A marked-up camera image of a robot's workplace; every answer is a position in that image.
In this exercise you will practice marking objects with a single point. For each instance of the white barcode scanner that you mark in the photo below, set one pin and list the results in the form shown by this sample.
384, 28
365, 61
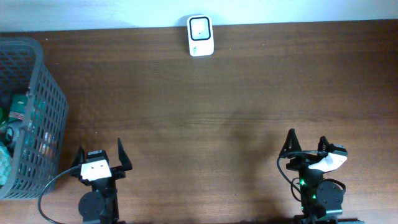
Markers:
200, 36

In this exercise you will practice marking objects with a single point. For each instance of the grey plastic mesh basket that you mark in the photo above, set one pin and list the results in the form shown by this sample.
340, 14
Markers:
38, 148

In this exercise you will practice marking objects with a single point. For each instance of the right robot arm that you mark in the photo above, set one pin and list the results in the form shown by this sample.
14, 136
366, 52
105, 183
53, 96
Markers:
321, 199

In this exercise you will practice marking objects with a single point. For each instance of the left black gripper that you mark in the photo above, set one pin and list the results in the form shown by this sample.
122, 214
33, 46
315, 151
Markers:
119, 171

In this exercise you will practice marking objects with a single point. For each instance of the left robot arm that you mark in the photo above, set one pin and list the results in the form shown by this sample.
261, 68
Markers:
100, 204

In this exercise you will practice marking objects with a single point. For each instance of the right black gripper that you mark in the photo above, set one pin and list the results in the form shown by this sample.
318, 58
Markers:
295, 146

